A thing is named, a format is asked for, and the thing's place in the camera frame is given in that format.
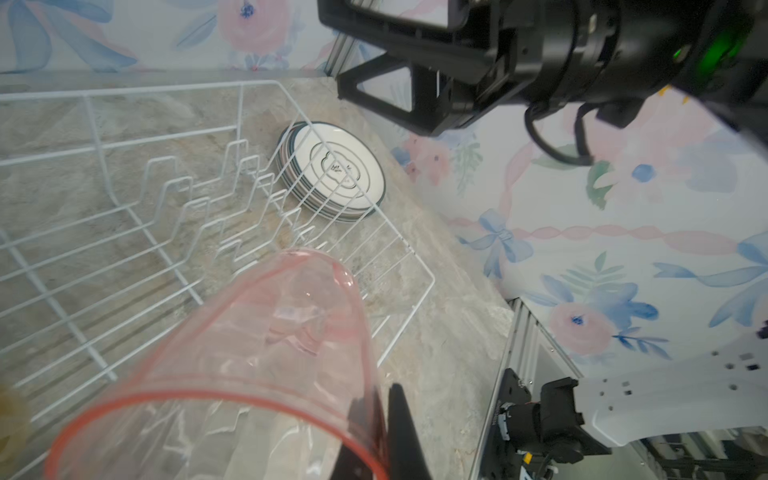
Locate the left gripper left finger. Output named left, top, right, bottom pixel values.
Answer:
left=330, top=390, right=384, bottom=479

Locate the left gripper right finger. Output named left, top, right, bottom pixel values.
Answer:
left=387, top=383, right=432, bottom=480

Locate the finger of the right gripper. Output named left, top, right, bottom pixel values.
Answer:
left=336, top=54, right=456, bottom=135
left=318, top=0, right=498, bottom=84

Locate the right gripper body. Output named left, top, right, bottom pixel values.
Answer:
left=447, top=1, right=690, bottom=129

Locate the pink ribbed glass cup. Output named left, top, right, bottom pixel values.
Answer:
left=44, top=249, right=380, bottom=479

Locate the white front plate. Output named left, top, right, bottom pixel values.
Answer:
left=275, top=122, right=387, bottom=223

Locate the white wire dish rack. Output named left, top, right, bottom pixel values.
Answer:
left=1, top=81, right=435, bottom=479

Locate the yellow ribbed glass cup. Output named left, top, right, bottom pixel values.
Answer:
left=1, top=385, right=31, bottom=470

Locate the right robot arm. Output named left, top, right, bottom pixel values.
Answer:
left=318, top=1, right=767, bottom=449

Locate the right aluminium corner post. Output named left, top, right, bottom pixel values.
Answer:
left=324, top=33, right=370, bottom=78

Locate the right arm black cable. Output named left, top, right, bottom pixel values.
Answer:
left=523, top=98, right=601, bottom=167

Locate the aluminium mounting rail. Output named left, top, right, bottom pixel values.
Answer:
left=470, top=299, right=767, bottom=479

